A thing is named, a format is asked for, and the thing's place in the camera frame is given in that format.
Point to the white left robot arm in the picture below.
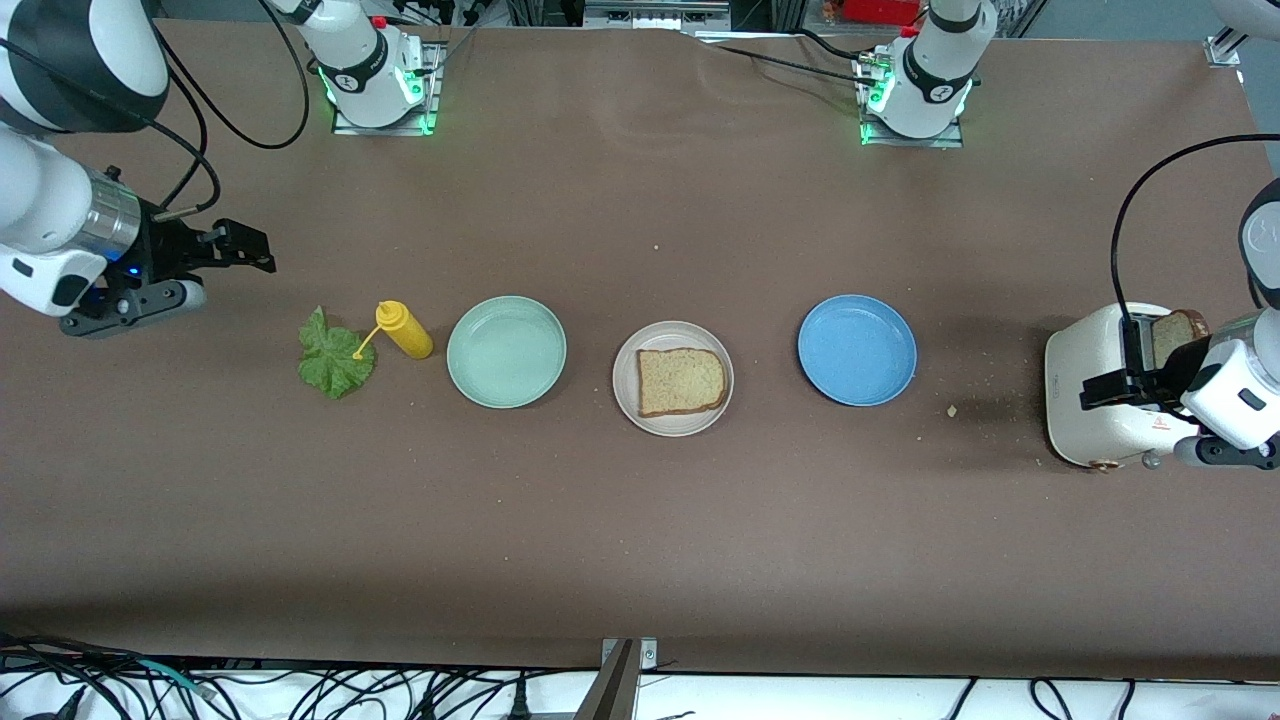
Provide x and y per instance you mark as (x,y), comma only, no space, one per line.
(935,80)

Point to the bronze toaster dial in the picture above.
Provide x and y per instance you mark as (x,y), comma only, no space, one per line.
(1105,465)

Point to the silver table edge bracket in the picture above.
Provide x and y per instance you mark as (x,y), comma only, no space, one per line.
(648,655)

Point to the mint green plate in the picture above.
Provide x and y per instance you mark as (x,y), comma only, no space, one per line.
(505,350)

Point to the silver metal box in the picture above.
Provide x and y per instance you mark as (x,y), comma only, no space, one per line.
(655,12)

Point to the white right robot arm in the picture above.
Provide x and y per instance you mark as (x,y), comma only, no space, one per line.
(40,190)

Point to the brown bread slice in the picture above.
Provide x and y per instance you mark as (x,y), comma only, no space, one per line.
(1178,335)
(680,382)

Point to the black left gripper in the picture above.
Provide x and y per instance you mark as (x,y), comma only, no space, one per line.
(1166,379)

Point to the blue plate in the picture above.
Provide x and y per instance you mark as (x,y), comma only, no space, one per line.
(857,350)

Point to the aluminium frame profile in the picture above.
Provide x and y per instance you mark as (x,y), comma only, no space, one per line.
(1222,52)

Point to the yellow mustard squeeze bottle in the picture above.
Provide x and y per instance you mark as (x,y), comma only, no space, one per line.
(408,335)

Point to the green lettuce leaf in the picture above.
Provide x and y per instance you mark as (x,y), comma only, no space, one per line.
(335,365)

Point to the red box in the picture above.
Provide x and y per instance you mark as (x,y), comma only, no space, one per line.
(880,10)

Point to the beige plate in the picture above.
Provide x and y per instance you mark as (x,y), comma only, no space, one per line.
(625,395)

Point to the white toaster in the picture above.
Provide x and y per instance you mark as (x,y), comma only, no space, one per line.
(1075,345)

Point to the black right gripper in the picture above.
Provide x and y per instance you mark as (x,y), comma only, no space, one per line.
(165,251)

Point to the grey metal beam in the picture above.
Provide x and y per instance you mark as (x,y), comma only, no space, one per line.
(610,695)

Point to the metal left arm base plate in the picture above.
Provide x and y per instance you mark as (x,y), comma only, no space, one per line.
(950,142)

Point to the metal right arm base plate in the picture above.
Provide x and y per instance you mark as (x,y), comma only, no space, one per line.
(432,100)

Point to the black power plug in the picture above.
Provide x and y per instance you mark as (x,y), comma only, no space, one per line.
(518,703)

